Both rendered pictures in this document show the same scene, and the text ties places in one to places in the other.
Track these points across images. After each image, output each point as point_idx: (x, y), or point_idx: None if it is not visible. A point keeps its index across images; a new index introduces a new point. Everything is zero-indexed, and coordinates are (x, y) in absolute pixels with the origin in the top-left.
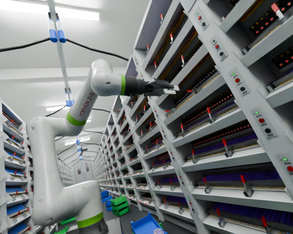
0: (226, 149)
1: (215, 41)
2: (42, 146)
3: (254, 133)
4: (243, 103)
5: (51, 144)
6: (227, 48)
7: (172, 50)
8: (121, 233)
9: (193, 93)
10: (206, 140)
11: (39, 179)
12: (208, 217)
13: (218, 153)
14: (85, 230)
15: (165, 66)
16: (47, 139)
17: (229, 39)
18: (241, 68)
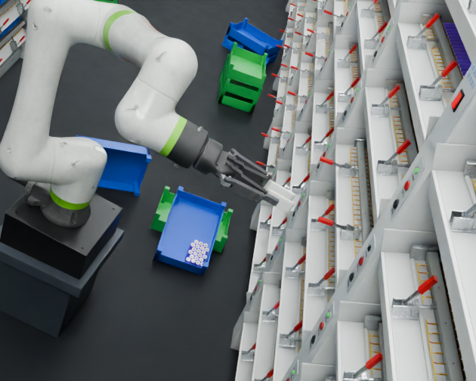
0: (289, 333)
1: (367, 253)
2: (38, 69)
3: None
4: (304, 348)
5: (55, 70)
6: (354, 286)
7: (411, 103)
8: (87, 253)
9: (361, 216)
10: None
11: (17, 121)
12: (255, 328)
13: (301, 317)
14: (54, 207)
15: (405, 85)
16: (51, 60)
17: (373, 283)
18: (329, 328)
